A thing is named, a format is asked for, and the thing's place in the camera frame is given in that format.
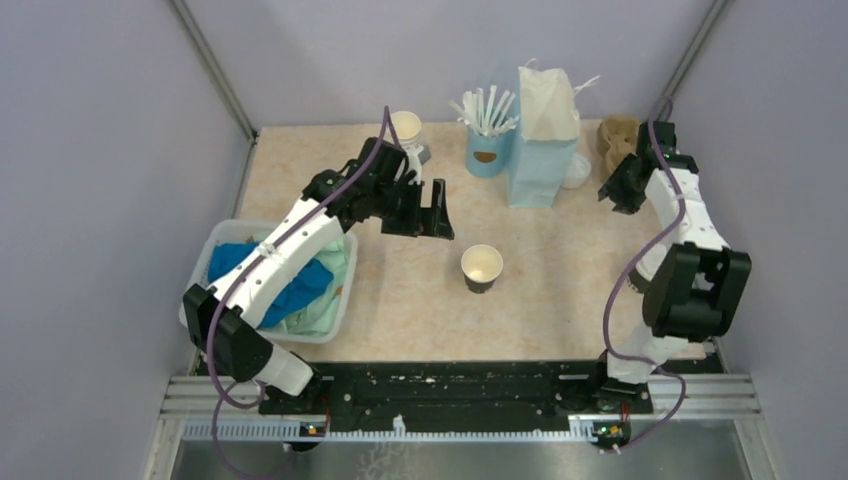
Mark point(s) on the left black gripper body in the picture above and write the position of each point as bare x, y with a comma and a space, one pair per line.
398, 193

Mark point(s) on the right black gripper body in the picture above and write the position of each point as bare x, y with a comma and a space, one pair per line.
621, 191

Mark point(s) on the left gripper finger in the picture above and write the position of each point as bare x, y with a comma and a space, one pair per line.
435, 221
410, 226

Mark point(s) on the stack of paper cups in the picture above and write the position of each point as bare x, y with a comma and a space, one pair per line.
408, 128

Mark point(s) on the black paper coffee cup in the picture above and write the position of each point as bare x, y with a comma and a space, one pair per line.
639, 278

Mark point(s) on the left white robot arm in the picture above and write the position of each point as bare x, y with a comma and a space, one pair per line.
223, 318

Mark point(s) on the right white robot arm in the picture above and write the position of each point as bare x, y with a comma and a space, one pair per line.
690, 279

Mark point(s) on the stack of spare lids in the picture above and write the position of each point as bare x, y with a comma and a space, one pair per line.
578, 173

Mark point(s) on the brown pulp cup carrier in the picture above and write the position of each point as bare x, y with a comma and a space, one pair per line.
616, 138

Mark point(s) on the blue straw holder cup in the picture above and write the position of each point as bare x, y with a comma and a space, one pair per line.
486, 157

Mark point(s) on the light blue paper bag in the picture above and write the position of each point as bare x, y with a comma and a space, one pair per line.
546, 135

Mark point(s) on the blue cloth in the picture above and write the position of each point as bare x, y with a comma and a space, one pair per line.
310, 283

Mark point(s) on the bundle of wrapped straws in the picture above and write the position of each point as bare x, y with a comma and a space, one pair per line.
487, 113

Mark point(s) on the light green cloth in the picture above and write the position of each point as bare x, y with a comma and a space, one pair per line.
318, 317

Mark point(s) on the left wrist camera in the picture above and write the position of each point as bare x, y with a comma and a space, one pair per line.
419, 156

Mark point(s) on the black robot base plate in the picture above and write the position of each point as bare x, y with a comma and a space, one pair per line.
458, 397

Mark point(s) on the white cable duct strip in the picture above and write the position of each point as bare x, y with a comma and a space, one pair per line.
292, 431

